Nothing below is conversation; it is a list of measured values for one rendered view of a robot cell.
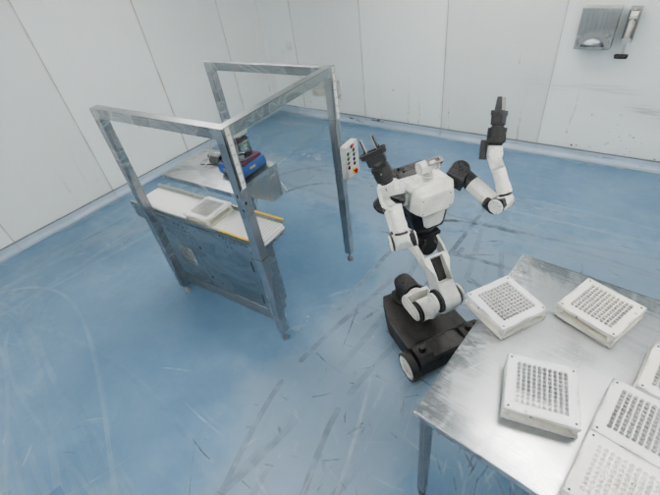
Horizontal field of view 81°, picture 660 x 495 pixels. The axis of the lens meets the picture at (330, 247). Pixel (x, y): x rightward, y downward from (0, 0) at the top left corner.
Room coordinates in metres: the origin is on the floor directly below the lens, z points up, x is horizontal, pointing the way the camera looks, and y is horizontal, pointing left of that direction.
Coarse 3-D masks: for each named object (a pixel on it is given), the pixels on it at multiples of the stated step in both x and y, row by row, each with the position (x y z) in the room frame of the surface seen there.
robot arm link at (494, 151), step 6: (486, 138) 1.74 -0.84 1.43; (492, 138) 1.70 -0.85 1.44; (498, 138) 1.69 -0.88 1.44; (504, 138) 1.69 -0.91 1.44; (480, 144) 1.74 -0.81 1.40; (486, 144) 1.72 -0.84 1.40; (492, 144) 1.70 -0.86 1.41; (498, 144) 1.69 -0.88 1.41; (480, 150) 1.72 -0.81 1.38; (486, 150) 1.71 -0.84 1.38; (492, 150) 1.66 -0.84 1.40; (498, 150) 1.65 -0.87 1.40; (480, 156) 1.71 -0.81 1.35; (492, 156) 1.65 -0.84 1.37; (498, 156) 1.64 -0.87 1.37
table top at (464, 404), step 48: (528, 288) 1.25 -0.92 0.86; (624, 288) 1.16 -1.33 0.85; (480, 336) 1.02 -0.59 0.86; (528, 336) 0.98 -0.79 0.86; (576, 336) 0.95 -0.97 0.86; (624, 336) 0.91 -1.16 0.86; (432, 384) 0.83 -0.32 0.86; (480, 384) 0.80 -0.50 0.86; (480, 432) 0.62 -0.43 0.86; (528, 432) 0.60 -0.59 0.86; (528, 480) 0.45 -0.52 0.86
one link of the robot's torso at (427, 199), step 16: (400, 176) 1.82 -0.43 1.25; (416, 176) 1.79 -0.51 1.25; (448, 176) 1.74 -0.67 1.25; (416, 192) 1.66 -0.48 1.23; (432, 192) 1.66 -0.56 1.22; (448, 192) 1.68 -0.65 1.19; (416, 208) 1.64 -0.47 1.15; (432, 208) 1.65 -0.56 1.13; (416, 224) 1.67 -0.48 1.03; (432, 224) 1.66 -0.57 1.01
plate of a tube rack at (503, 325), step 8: (496, 280) 1.27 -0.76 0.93; (504, 280) 1.26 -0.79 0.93; (512, 280) 1.25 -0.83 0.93; (480, 288) 1.23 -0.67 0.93; (488, 288) 1.23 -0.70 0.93; (520, 288) 1.20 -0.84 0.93; (472, 296) 1.19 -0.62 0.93; (496, 296) 1.17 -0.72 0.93; (528, 296) 1.14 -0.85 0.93; (480, 304) 1.14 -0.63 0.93; (488, 304) 1.13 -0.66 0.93; (512, 304) 1.11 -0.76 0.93; (520, 304) 1.10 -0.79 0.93; (528, 304) 1.09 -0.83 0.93; (536, 304) 1.09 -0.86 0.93; (488, 312) 1.09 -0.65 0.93; (496, 312) 1.08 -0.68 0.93; (520, 312) 1.06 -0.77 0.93; (528, 312) 1.05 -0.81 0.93; (536, 312) 1.05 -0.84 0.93; (496, 320) 1.04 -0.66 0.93; (504, 320) 1.03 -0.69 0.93; (512, 320) 1.03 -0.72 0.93; (520, 320) 1.02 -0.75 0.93; (504, 328) 0.99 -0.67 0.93
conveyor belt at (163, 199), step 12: (156, 192) 2.88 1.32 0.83; (168, 192) 2.84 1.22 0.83; (156, 204) 2.68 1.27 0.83; (168, 204) 2.65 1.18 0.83; (180, 204) 2.63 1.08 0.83; (192, 204) 2.60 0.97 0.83; (228, 216) 2.35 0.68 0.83; (240, 216) 2.33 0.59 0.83; (216, 228) 2.23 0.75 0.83; (228, 228) 2.21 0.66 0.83; (240, 228) 2.18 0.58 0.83; (264, 228) 2.14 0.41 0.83; (276, 228) 2.12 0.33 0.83; (264, 240) 2.01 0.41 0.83
